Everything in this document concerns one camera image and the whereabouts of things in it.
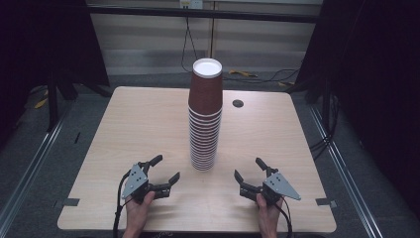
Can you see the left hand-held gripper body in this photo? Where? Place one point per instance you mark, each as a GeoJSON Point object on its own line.
{"type": "Point", "coordinates": [135, 181]}

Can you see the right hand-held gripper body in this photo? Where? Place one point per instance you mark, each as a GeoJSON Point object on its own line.
{"type": "Point", "coordinates": [280, 186]}

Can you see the stack of brown paper cups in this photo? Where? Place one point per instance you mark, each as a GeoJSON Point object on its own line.
{"type": "Point", "coordinates": [205, 95]}

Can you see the person's right hand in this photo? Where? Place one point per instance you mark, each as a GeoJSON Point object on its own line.
{"type": "Point", "coordinates": [269, 214]}

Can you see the person's left hand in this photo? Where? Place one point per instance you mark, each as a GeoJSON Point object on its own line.
{"type": "Point", "coordinates": [137, 214]}

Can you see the grey tape piece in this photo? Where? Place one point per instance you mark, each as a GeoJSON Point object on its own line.
{"type": "Point", "coordinates": [325, 201]}
{"type": "Point", "coordinates": [71, 202]}

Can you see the black round table grommet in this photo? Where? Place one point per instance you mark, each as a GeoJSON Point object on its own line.
{"type": "Point", "coordinates": [238, 103]}

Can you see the black tape strip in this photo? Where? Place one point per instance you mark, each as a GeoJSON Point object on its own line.
{"type": "Point", "coordinates": [77, 138]}

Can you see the yellow tape piece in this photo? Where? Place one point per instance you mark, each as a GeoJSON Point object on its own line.
{"type": "Point", "coordinates": [239, 72]}
{"type": "Point", "coordinates": [41, 103]}

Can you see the black metal stand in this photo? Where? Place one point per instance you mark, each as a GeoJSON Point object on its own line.
{"type": "Point", "coordinates": [52, 109]}

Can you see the black horizontal metal bar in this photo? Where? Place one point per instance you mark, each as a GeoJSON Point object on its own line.
{"type": "Point", "coordinates": [231, 15]}

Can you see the black curtain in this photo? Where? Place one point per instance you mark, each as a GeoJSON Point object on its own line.
{"type": "Point", "coordinates": [33, 39]}
{"type": "Point", "coordinates": [379, 66]}

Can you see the grey metal floor rail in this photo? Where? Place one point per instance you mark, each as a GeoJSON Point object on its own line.
{"type": "Point", "coordinates": [33, 158]}
{"type": "Point", "coordinates": [346, 178]}

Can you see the white wall socket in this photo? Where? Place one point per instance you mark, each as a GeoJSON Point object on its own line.
{"type": "Point", "coordinates": [196, 4]}

